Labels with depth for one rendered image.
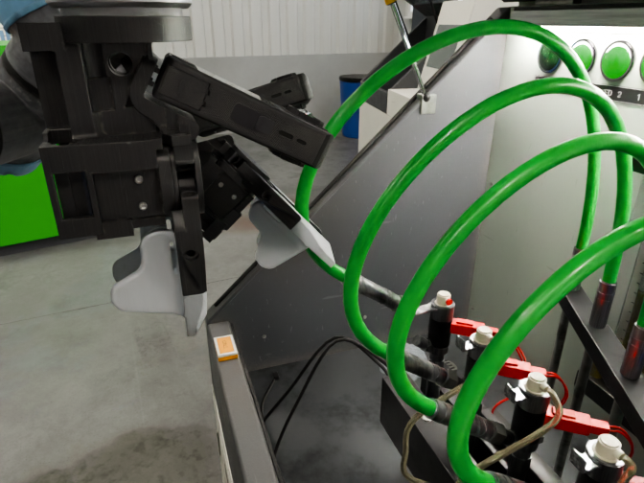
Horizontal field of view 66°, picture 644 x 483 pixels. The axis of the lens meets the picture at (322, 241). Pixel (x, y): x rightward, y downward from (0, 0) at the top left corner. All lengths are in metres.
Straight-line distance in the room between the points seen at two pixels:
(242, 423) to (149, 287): 0.39
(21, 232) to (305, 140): 3.55
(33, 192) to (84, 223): 3.44
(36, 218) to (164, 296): 3.46
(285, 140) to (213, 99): 0.05
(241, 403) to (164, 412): 1.47
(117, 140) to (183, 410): 1.92
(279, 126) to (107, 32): 0.10
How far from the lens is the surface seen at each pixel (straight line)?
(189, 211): 0.30
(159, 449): 2.05
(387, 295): 0.56
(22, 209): 3.77
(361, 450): 0.82
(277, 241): 0.46
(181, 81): 0.30
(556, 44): 0.59
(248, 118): 0.31
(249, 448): 0.66
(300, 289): 0.90
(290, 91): 0.47
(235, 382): 0.75
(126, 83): 0.31
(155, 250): 0.33
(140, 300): 0.34
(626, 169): 0.58
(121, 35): 0.29
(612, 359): 0.62
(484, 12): 3.43
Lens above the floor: 1.43
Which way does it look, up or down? 24 degrees down
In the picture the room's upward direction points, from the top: straight up
